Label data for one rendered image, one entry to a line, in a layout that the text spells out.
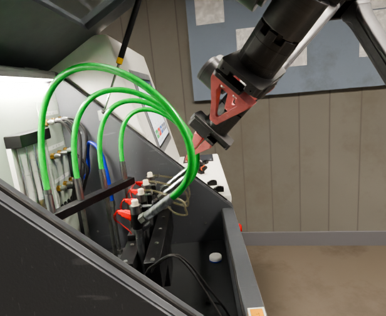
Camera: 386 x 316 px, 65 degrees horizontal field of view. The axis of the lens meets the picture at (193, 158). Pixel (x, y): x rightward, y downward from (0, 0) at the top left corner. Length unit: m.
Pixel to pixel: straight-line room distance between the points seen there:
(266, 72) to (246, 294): 0.44
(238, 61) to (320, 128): 2.14
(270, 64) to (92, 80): 0.76
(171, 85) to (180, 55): 0.24
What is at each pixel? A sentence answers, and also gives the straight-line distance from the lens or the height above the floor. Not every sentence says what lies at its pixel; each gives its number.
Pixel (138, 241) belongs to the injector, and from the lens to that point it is 0.77.
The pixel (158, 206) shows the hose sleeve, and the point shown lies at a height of 1.14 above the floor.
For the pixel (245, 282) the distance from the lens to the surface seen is 0.71.
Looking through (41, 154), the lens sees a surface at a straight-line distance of 0.77.
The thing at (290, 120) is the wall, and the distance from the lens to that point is 2.48.
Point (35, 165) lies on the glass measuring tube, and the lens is 0.85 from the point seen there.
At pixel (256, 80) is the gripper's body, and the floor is 1.36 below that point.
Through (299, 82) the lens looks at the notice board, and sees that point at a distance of 2.45.
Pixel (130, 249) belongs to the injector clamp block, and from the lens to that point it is 0.82.
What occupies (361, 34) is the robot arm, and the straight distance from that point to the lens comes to 0.99.
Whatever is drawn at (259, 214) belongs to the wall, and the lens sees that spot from 2.67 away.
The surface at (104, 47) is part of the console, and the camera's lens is 1.07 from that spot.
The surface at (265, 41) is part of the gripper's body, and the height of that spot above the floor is 1.40.
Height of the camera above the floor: 1.36
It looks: 13 degrees down
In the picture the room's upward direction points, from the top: 5 degrees counter-clockwise
